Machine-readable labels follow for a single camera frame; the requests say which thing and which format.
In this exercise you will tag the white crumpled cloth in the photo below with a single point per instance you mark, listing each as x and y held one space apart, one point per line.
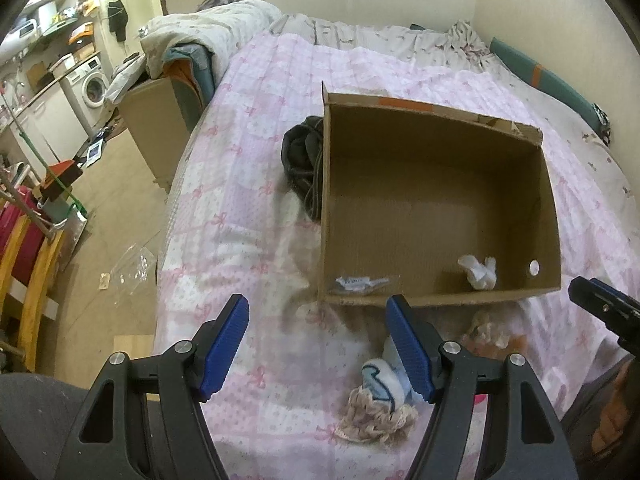
477 272

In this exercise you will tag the black hanging garment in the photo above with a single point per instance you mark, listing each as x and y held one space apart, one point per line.
119 20

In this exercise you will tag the dark grey garment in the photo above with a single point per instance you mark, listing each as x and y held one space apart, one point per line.
300 160

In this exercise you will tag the white kitchen cabinet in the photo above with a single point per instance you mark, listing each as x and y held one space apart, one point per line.
45 120

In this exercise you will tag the white kitchen appliance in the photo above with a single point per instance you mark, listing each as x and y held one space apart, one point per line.
25 28

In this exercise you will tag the yellow wooden frame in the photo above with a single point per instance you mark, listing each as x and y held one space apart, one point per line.
40 280

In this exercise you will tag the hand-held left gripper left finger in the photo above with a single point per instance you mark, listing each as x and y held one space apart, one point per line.
225 345

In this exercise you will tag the teal orange cushion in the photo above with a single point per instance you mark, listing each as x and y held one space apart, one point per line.
540 80

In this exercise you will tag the clear plastic bag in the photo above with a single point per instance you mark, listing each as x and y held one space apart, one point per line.
132 272

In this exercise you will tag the teal and orange blanket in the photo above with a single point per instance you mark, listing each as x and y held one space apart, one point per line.
190 75

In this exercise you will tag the clear plastic wrapper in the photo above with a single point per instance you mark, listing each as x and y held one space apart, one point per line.
360 282

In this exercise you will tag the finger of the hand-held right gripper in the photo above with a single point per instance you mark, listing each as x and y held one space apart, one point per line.
607 297

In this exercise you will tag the large cardboard box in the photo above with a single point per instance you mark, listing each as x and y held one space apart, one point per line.
155 125

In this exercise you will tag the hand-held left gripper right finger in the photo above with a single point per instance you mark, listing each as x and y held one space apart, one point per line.
407 345

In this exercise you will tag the beige lace cloth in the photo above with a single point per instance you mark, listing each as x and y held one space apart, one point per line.
365 417

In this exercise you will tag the white floral duvet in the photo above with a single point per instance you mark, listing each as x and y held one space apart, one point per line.
215 25

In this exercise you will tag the orange and black block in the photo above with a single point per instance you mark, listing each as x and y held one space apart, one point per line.
60 177

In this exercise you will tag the blue and white sock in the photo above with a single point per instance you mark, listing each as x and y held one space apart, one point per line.
382 382

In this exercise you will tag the white paper sheet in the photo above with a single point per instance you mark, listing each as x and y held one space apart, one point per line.
94 152

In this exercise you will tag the person's right forearm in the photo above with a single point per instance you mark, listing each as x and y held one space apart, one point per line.
612 410

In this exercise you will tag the pink ball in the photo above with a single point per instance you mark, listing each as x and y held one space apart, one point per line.
479 400

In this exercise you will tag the white washing machine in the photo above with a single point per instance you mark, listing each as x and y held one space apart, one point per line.
92 87

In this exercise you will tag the grey striped cloth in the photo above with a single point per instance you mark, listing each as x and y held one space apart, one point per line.
220 0

